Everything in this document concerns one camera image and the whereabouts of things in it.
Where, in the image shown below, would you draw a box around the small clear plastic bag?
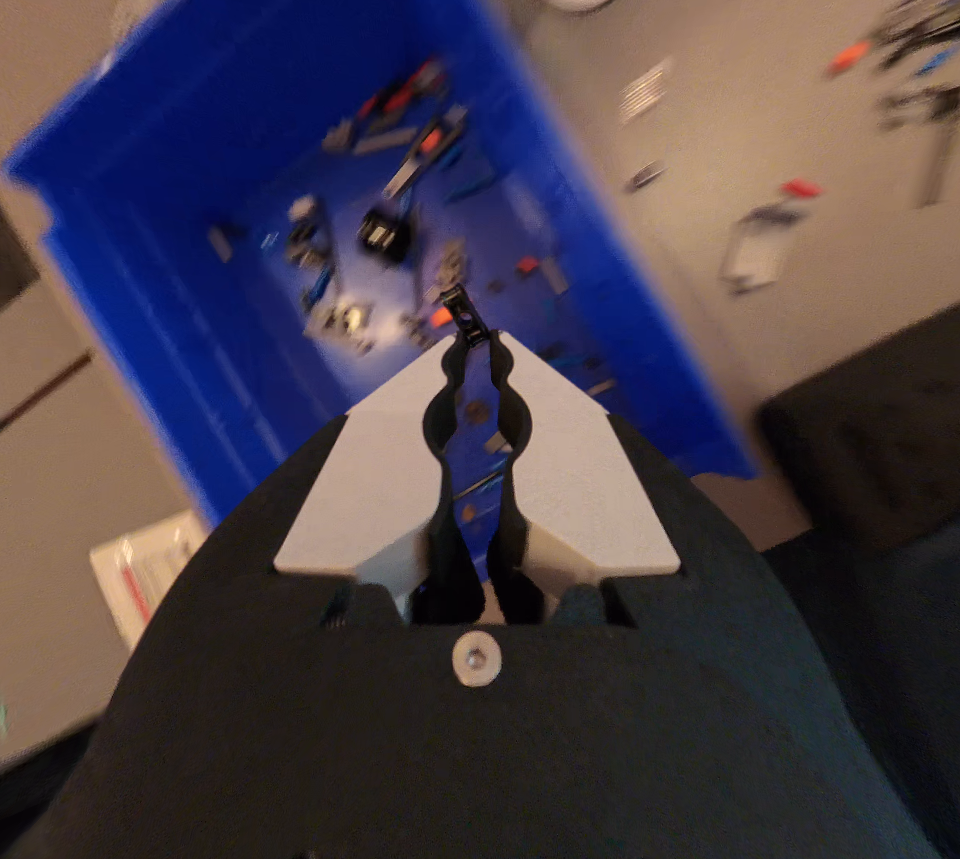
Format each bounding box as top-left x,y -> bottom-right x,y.
618,60 -> 672,125

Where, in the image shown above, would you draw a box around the pile of toy parts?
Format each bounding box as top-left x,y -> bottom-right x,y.
206,56 -> 620,523

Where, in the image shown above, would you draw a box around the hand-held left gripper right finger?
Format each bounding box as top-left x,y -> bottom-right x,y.
486,330 -> 683,601

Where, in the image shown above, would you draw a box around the white red-striped card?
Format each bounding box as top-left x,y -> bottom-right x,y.
90,510 -> 211,650

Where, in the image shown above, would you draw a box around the scattered black toy pins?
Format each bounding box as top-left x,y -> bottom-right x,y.
873,0 -> 960,129

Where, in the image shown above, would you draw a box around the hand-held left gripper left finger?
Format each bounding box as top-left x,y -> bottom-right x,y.
273,334 -> 468,604

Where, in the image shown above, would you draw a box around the blue plastic bin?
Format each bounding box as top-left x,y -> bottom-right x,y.
3,0 -> 757,526

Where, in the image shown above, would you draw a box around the small orange toy bush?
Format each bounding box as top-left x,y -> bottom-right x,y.
825,41 -> 875,76

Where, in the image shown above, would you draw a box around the pale grey toy panel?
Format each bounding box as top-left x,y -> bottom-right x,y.
720,205 -> 807,294

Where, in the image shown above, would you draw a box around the grey wood-edged desk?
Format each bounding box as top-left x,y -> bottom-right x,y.
0,184 -> 211,763

